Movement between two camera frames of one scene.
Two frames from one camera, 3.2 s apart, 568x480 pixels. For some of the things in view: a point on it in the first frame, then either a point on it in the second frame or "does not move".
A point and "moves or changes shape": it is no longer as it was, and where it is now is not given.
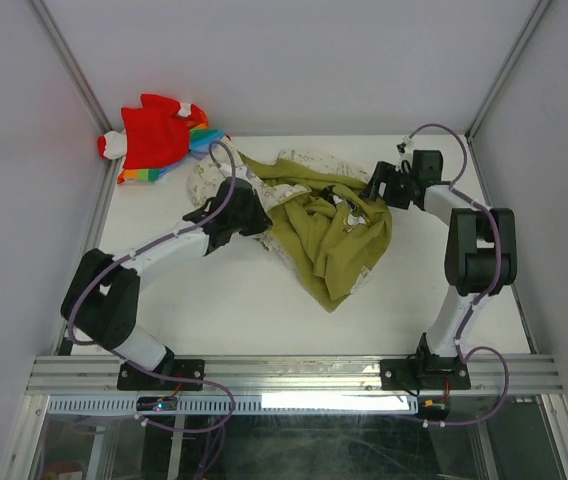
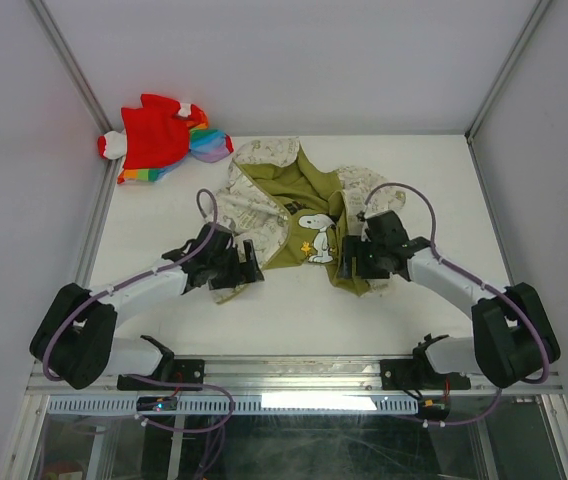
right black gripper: x=384 y=172 → x=352 y=245
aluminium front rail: x=99 y=375 does not move
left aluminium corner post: x=103 y=123 does not move
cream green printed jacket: x=326 y=219 moves or changes shape
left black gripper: x=262 y=222 → x=243 y=272
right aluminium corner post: x=540 y=11 does not move
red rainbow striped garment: x=158 y=137 does not move
